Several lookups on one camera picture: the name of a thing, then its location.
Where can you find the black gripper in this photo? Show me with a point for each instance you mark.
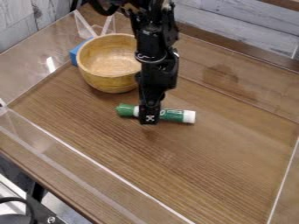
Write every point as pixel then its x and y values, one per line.
pixel 155 80

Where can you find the green Expo marker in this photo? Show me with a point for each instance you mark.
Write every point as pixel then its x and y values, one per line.
pixel 168 114

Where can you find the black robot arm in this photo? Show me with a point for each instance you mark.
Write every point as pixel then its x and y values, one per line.
pixel 155 30

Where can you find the brown wooden bowl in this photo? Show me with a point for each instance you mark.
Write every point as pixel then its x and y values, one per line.
pixel 107 63

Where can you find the blue block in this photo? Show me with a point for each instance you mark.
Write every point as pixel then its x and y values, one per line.
pixel 74 52

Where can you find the clear acrylic stand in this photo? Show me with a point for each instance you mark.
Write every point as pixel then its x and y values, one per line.
pixel 94 30

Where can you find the black metal bracket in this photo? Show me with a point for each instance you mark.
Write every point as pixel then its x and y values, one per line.
pixel 43 215

